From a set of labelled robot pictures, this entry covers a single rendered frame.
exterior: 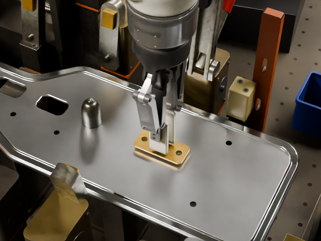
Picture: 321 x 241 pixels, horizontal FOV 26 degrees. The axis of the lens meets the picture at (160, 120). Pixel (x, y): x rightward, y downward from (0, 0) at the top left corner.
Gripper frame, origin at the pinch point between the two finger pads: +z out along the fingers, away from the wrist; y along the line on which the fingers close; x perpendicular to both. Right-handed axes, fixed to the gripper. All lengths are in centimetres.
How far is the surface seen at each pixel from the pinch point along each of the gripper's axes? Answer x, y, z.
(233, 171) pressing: 11.6, -1.1, 4.7
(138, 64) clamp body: -14.9, -19.2, 9.5
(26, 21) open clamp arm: -33.4, -12.3, 1.2
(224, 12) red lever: 0.2, -21.3, -7.2
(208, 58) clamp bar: 1.4, -13.3, -4.3
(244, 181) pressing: 13.8, -0.3, 4.7
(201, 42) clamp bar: -0.6, -14.5, -5.9
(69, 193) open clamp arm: -5.2, 17.7, -2.6
